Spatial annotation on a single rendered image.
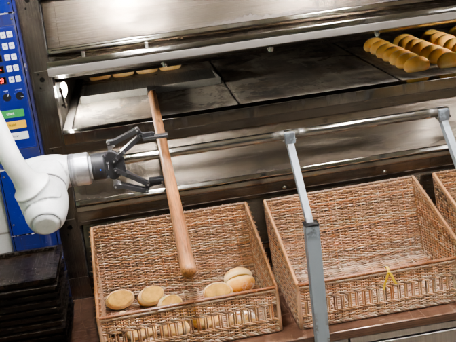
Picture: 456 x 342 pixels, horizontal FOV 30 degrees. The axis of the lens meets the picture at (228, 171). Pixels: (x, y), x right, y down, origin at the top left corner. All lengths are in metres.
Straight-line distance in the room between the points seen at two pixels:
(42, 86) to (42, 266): 0.59
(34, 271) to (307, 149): 1.01
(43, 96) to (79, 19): 0.28
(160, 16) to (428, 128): 1.02
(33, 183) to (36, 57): 0.76
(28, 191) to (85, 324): 0.82
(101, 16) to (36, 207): 0.87
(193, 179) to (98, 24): 0.61
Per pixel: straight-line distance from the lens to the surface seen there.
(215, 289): 2.84
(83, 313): 2.98
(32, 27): 2.85
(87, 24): 2.83
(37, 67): 2.87
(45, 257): 2.84
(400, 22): 2.83
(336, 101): 2.97
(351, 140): 3.01
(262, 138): 2.55
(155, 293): 2.90
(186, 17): 2.83
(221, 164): 2.94
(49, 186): 2.20
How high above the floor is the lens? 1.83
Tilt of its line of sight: 17 degrees down
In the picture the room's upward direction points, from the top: 7 degrees counter-clockwise
